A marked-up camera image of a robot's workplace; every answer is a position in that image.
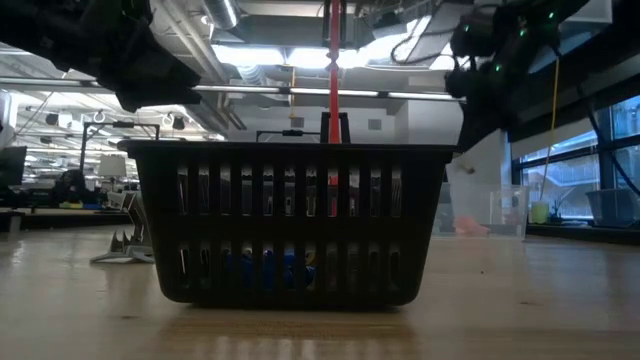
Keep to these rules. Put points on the pink staple remover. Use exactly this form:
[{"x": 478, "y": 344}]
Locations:
[{"x": 470, "y": 226}]

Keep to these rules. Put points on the black mesh basket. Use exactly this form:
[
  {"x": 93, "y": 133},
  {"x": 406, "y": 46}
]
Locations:
[{"x": 290, "y": 230}]

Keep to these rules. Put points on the blue mini stapler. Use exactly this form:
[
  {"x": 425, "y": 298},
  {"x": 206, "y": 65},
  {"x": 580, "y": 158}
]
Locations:
[{"x": 270, "y": 267}]

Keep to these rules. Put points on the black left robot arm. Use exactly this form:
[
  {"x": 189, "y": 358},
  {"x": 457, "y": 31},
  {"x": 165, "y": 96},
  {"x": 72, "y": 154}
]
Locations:
[{"x": 50, "y": 25}]

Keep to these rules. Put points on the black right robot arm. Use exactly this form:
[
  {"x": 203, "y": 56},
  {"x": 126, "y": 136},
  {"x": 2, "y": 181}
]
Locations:
[{"x": 510, "y": 30}]

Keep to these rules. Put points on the light blue staple remover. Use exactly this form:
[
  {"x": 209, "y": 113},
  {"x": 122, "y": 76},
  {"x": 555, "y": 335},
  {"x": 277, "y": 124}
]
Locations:
[{"x": 122, "y": 245}]

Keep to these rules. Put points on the white lampshade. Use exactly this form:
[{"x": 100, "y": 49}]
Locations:
[{"x": 111, "y": 166}]

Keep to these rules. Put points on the clear plastic bin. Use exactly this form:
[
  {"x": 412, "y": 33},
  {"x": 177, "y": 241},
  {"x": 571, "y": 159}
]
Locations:
[{"x": 500, "y": 210}]

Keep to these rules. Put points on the green cup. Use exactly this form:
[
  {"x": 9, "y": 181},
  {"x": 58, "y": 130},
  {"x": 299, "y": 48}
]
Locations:
[{"x": 540, "y": 212}]

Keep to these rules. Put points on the red desk lamp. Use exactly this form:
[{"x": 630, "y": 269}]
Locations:
[{"x": 335, "y": 60}]

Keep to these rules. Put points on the black monitor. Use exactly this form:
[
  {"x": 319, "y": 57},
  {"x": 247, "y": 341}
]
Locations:
[{"x": 10, "y": 165}]

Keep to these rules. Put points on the black metal stand frame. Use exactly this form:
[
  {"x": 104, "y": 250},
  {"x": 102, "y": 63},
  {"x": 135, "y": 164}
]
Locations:
[{"x": 120, "y": 124}]

